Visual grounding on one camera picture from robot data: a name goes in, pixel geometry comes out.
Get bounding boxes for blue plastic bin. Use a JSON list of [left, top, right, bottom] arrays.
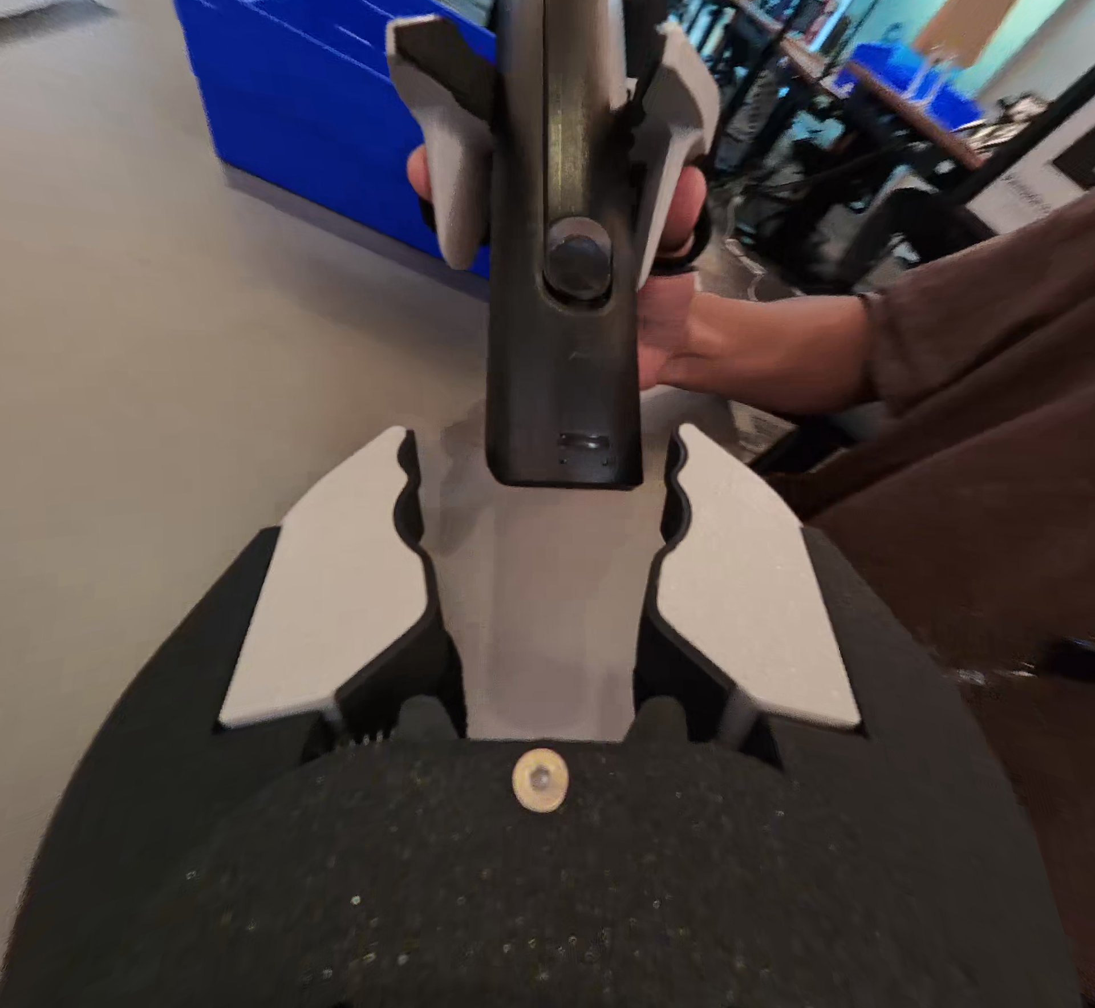
[[154, 0, 501, 280]]

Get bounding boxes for person's right forearm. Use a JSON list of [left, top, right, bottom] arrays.
[[710, 289, 886, 416]]

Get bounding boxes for tan cardboard panel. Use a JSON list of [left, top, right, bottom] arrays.
[[914, 0, 1028, 70]]

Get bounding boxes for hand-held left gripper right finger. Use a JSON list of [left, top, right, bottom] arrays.
[[637, 422, 862, 746]]

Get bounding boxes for person in brown shirt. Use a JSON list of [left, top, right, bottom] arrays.
[[761, 193, 1095, 1008]]

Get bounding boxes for black remote control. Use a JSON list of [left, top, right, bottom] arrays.
[[483, 0, 645, 489]]

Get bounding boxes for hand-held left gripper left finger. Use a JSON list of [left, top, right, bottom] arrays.
[[218, 424, 467, 744]]

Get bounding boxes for blue storage bins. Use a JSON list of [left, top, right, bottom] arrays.
[[834, 41, 987, 133]]

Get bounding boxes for person's right hand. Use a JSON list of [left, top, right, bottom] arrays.
[[405, 146, 721, 403]]

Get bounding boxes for grey desk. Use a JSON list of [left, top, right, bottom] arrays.
[[0, 0, 771, 924]]

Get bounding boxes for white sign with black marker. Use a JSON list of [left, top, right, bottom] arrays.
[[965, 96, 1095, 236]]

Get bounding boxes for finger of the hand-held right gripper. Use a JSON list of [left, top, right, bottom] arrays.
[[627, 22, 722, 292], [385, 14, 501, 273]]

